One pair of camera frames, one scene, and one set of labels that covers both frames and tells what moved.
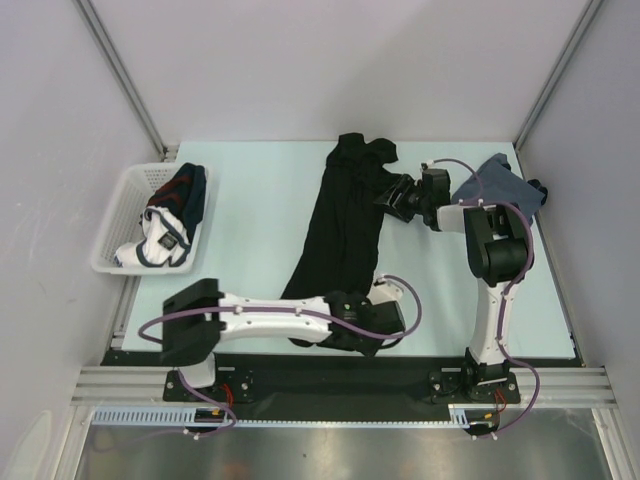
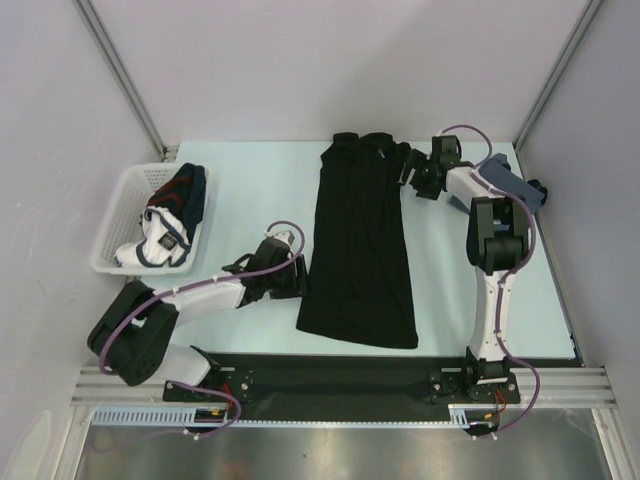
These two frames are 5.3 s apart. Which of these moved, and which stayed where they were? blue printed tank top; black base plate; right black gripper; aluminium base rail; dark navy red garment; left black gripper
Moved: right black gripper; left black gripper
Stayed: blue printed tank top; dark navy red garment; black base plate; aluminium base rail
